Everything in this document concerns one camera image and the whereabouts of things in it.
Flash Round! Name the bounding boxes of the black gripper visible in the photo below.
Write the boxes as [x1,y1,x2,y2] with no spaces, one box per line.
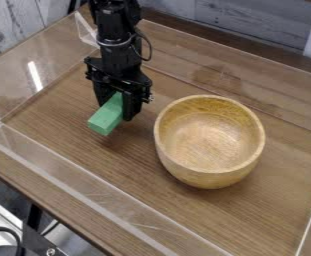
[85,57,153,121]

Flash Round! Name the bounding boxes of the green rectangular block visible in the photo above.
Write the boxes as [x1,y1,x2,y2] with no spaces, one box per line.
[89,93,123,136]

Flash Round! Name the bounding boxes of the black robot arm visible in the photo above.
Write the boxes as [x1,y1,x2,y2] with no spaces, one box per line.
[85,0,153,121]

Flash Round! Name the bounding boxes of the wooden brown bowl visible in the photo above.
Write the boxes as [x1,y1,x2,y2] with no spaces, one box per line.
[154,95,266,189]

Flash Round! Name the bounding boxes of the black table leg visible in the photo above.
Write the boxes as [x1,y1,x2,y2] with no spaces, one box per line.
[27,204,43,230]

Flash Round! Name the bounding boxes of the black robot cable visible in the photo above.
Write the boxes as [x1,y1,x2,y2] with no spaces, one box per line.
[130,29,154,63]

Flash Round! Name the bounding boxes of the clear acrylic corner bracket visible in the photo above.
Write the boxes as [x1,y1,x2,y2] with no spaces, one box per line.
[75,12,101,48]

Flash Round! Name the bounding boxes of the clear acrylic barrier wall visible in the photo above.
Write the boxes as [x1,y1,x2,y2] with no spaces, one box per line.
[0,13,311,256]

